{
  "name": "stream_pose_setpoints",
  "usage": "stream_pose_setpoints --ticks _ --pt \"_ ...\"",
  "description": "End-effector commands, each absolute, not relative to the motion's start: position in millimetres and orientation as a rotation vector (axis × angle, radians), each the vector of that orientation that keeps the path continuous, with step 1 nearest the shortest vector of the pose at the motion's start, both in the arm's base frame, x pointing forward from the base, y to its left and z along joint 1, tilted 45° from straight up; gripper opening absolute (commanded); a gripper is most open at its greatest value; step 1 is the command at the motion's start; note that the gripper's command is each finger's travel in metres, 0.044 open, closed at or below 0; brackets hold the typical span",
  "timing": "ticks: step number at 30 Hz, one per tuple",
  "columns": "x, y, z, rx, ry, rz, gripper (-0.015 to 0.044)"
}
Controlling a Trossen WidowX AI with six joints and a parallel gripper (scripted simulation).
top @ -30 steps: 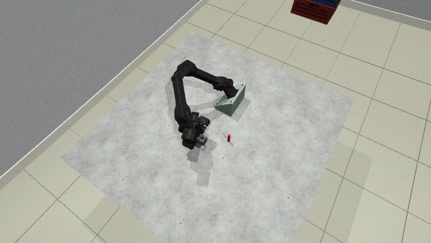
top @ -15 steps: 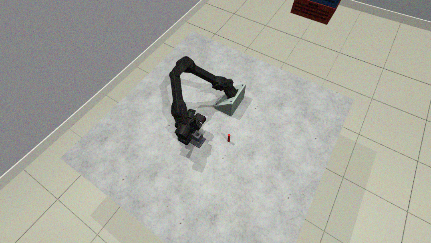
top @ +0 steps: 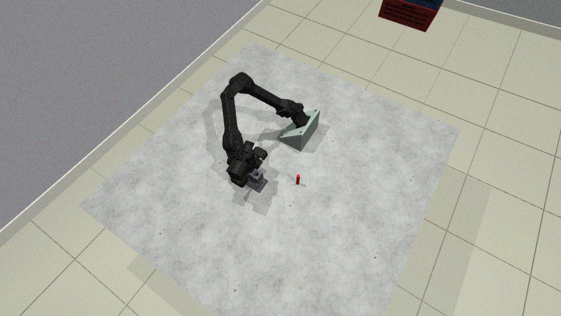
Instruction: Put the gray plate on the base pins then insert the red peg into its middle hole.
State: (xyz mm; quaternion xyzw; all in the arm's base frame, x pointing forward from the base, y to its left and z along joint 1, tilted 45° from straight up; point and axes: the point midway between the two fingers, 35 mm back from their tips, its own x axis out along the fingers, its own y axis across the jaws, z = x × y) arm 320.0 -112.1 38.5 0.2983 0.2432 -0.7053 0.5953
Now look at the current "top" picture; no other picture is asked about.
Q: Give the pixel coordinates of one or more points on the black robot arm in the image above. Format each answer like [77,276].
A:
[239,154]

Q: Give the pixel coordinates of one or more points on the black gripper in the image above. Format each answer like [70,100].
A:
[258,153]

